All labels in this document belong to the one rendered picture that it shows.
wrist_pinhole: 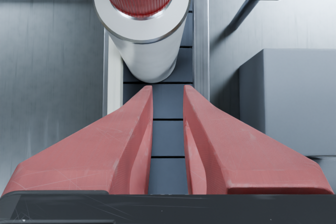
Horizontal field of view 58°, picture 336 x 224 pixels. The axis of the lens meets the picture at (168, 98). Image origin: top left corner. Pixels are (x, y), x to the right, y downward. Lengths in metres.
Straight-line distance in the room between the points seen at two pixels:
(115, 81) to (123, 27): 0.13
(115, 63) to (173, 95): 0.07
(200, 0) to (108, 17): 0.11
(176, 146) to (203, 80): 0.10
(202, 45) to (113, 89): 0.09
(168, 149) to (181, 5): 0.18
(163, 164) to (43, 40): 0.21
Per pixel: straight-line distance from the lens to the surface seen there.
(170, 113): 0.31
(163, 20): 0.16
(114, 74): 0.29
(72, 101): 0.38
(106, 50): 0.33
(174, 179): 0.32
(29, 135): 0.40
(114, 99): 0.28
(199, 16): 0.25
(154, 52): 0.18
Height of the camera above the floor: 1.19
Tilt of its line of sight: 85 degrees down
